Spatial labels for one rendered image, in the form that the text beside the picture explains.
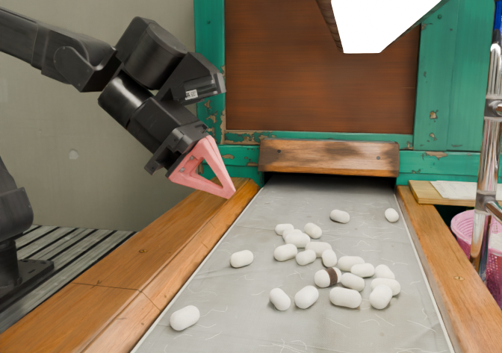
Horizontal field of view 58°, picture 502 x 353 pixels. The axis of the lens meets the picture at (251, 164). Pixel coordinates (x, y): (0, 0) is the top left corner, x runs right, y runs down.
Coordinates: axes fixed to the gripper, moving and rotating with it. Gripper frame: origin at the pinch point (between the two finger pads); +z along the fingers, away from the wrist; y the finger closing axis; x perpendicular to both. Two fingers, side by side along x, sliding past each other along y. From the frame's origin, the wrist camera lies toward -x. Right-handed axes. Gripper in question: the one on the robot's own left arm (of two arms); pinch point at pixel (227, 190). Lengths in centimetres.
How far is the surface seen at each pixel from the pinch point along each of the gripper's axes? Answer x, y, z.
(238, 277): 7.8, -0.4, 8.6
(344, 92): -17, 49, 3
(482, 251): -14.7, 6.7, 29.9
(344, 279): -1.8, -0.6, 18.1
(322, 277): -0.4, -1.4, 15.8
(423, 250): -9.4, 8.7, 25.5
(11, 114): 87, 120, -99
